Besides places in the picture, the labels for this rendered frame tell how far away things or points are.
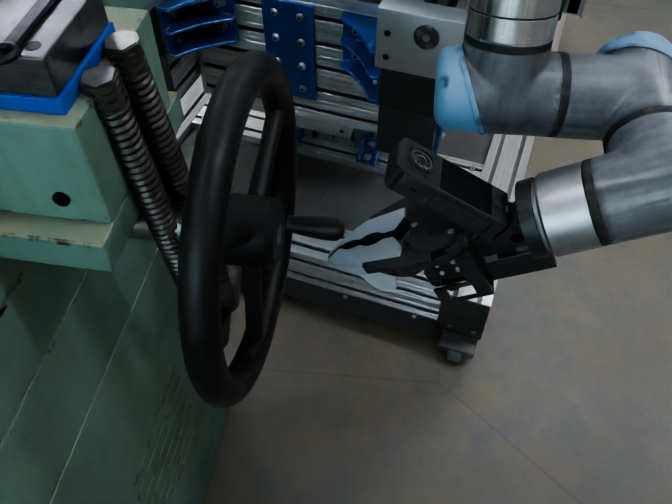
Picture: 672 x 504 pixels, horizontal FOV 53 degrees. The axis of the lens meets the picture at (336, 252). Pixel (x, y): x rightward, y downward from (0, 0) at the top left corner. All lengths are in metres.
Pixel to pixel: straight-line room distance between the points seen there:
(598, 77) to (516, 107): 0.07
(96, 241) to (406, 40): 0.55
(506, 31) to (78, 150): 0.34
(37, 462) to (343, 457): 0.75
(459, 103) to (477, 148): 0.97
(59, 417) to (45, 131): 0.33
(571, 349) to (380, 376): 0.41
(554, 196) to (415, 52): 0.40
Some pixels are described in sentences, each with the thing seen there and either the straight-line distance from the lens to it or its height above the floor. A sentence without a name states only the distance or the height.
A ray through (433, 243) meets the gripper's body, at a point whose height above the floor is 0.78.
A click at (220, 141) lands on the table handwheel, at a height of 0.95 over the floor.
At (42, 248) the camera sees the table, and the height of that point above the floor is 0.86.
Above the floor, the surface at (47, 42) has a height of 1.00.
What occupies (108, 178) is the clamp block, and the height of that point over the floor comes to 0.90.
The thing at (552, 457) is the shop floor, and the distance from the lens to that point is 1.39.
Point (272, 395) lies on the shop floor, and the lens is 1.39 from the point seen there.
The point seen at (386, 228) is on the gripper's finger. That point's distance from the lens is 0.65.
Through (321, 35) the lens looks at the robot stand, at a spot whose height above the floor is 0.63.
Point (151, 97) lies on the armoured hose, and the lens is 0.52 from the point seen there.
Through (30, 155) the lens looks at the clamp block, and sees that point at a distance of 0.48.
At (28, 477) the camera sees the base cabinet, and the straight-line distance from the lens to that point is 0.68.
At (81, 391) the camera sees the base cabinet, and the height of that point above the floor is 0.62.
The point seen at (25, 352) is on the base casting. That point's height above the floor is 0.74.
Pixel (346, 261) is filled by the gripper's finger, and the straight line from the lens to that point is 0.65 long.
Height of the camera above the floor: 1.23
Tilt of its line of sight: 50 degrees down
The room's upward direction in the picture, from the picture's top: straight up
